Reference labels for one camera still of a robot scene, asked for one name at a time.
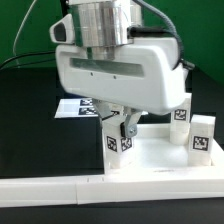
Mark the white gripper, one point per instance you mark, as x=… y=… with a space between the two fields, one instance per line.
x=144 y=75

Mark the white square tabletop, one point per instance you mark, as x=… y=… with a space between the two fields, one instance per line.
x=153 y=150

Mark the white sheet with tags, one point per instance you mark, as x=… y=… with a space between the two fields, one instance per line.
x=77 y=107

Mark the white L-shaped obstacle fence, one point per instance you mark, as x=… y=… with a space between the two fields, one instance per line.
x=152 y=184

